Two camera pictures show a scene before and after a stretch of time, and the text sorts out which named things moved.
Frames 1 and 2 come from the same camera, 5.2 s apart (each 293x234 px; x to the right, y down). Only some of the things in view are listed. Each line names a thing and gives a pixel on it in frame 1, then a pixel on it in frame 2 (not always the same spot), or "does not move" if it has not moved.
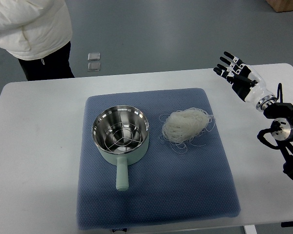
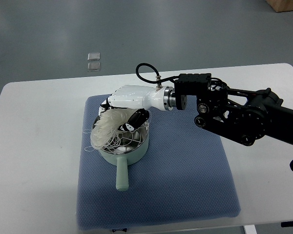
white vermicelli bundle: x=180 y=127 -> x=105 y=134
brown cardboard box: x=281 y=6 does not move
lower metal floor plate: x=94 y=67 does not move
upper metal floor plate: x=92 y=56 does not move
